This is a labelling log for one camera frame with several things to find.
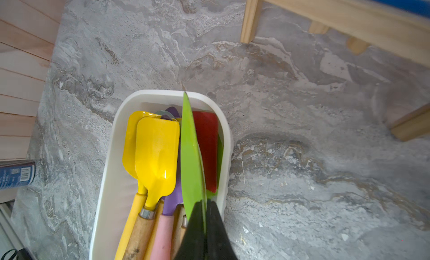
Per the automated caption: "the light blue trowel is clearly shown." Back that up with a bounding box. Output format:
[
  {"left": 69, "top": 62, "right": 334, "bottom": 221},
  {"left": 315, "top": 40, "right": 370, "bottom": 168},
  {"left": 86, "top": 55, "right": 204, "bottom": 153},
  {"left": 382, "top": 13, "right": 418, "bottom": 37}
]
[{"left": 156, "top": 110, "right": 177, "bottom": 121}]

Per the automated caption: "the white plastic storage box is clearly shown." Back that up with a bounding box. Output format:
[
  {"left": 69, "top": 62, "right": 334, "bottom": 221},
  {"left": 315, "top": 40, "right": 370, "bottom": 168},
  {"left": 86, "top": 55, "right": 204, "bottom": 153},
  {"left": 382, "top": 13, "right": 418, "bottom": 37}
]
[{"left": 89, "top": 90, "right": 234, "bottom": 260}]

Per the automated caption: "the wooden easel stand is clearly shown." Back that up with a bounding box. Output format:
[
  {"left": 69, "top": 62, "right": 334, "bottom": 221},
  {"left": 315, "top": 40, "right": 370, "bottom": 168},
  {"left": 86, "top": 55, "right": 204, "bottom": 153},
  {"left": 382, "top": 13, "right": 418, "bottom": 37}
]
[{"left": 240, "top": 0, "right": 430, "bottom": 143}]

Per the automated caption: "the blue lidded jar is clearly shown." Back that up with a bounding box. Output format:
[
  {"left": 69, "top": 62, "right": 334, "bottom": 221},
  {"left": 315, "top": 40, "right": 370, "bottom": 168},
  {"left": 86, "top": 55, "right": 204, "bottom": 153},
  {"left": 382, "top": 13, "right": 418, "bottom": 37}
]
[{"left": 1, "top": 159, "right": 36, "bottom": 190}]

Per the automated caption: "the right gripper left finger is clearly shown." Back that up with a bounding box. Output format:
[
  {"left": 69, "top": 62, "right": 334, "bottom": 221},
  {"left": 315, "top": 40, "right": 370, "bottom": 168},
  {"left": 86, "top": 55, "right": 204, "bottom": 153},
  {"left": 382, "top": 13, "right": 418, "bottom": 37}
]
[{"left": 174, "top": 201, "right": 206, "bottom": 260}]

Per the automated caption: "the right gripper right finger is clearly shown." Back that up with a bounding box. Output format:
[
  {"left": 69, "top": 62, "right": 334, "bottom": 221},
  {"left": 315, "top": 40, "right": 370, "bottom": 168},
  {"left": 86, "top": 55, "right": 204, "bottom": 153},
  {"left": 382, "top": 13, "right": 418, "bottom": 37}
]
[{"left": 206, "top": 200, "right": 238, "bottom": 260}]

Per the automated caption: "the green trowel wooden handle back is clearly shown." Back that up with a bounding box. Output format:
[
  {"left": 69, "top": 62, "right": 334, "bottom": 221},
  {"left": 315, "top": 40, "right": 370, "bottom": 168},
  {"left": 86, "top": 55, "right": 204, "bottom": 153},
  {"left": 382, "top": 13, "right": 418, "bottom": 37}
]
[{"left": 180, "top": 93, "right": 207, "bottom": 233}]

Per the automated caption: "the yellow shovel wooden handle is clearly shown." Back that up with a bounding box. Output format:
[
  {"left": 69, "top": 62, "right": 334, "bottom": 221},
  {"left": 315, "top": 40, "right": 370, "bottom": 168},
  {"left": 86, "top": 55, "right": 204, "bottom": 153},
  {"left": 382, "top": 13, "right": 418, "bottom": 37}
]
[{"left": 123, "top": 111, "right": 180, "bottom": 260}]

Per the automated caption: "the green trowel wooden handle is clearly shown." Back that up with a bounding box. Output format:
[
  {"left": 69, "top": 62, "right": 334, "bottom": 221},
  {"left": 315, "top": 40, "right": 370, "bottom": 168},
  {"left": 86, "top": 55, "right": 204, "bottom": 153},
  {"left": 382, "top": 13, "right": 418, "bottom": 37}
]
[
  {"left": 180, "top": 93, "right": 207, "bottom": 233},
  {"left": 171, "top": 204, "right": 188, "bottom": 260}
]

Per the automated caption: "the purple shovel pink handle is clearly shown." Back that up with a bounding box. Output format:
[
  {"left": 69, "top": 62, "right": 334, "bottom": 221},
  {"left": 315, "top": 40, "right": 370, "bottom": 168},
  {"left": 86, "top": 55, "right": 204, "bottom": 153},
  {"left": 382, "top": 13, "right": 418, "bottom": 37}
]
[{"left": 149, "top": 106, "right": 184, "bottom": 260}]

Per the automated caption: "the red shovel wooden handle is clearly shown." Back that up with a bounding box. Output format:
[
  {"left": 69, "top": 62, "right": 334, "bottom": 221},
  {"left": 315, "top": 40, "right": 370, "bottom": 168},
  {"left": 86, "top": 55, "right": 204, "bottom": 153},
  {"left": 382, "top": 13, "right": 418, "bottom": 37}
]
[{"left": 193, "top": 111, "right": 218, "bottom": 193}]

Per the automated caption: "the yellow shovel blue-tipped handle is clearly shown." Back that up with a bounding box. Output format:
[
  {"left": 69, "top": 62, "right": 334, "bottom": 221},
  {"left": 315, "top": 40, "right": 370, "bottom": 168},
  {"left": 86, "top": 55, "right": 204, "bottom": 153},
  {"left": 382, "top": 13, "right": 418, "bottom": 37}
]
[{"left": 115, "top": 111, "right": 161, "bottom": 260}]

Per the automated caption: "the green trowel wooden handle front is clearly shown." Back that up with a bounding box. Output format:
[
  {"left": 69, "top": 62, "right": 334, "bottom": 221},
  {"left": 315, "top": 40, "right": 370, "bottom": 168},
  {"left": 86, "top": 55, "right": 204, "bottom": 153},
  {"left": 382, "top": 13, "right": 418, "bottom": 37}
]
[{"left": 171, "top": 204, "right": 188, "bottom": 260}]

